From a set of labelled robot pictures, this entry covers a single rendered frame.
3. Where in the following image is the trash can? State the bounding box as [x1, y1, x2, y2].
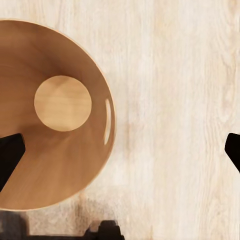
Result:
[0, 18, 117, 212]

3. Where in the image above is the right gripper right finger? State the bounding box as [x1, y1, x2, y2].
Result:
[224, 132, 240, 172]

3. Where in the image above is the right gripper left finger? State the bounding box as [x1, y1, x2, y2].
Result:
[0, 133, 26, 193]

